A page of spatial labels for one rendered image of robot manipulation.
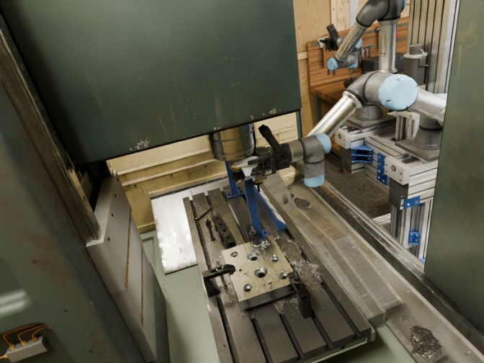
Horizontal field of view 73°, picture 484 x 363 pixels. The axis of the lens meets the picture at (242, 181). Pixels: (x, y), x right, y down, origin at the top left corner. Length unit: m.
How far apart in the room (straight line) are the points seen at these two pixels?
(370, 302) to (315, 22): 3.21
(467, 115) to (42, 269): 1.17
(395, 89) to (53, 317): 1.20
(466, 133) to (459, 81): 0.15
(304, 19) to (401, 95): 2.87
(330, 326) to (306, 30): 3.37
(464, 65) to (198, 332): 1.43
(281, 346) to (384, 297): 0.59
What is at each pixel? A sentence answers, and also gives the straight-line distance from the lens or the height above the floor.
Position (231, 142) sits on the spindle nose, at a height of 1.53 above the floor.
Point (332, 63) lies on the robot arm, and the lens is 2.20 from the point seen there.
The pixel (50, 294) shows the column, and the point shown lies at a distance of 0.89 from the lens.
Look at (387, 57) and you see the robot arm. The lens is 2.13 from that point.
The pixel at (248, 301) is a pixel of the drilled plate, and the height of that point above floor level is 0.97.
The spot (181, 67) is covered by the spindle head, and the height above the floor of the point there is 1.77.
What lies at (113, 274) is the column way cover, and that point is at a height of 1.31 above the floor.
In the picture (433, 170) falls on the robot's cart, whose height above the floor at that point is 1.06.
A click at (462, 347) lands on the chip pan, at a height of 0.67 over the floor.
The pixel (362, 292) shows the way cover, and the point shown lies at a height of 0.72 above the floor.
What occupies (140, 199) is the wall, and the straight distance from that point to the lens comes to 2.27.
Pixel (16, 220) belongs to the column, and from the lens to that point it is 0.79.
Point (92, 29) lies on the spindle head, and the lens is 0.88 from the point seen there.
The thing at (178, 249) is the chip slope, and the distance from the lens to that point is 2.02.
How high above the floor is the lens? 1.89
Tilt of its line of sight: 28 degrees down
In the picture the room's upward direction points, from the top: 11 degrees counter-clockwise
